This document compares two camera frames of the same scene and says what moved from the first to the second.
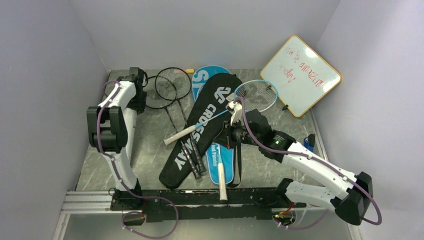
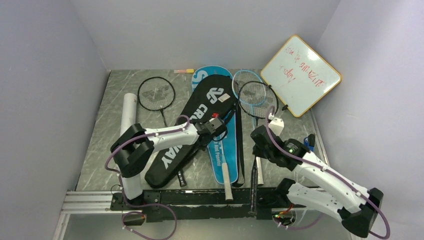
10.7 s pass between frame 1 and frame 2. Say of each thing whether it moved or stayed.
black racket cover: moved
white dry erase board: stayed
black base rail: stayed
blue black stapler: stayed
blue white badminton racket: moved
